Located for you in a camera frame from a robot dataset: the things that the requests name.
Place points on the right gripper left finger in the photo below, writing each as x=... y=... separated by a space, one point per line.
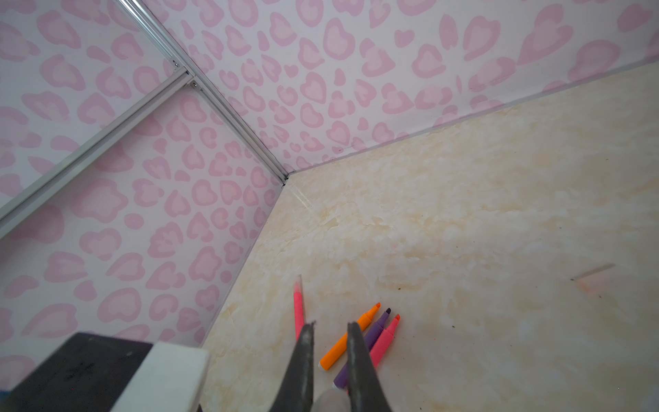
x=296 y=390

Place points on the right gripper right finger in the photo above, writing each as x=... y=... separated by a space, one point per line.
x=364 y=389

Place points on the pink pen group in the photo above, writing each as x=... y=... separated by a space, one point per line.
x=298 y=306
x=384 y=341

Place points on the diagonal aluminium frame bar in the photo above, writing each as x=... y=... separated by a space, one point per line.
x=48 y=185

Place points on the translucent pen cap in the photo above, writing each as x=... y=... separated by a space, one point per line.
x=332 y=400

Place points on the purple pen left group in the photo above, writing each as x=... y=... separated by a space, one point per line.
x=341 y=380

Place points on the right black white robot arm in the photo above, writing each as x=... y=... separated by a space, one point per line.
x=101 y=373

